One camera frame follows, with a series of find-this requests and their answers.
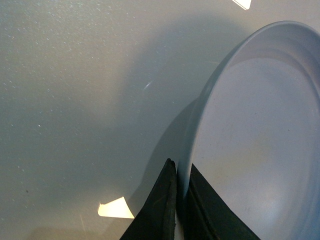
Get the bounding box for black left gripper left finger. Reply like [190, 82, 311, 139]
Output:
[121, 158, 177, 240]

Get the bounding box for light blue round plate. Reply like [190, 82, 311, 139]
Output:
[177, 21, 320, 240]

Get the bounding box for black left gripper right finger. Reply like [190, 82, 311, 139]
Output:
[184, 165, 259, 240]

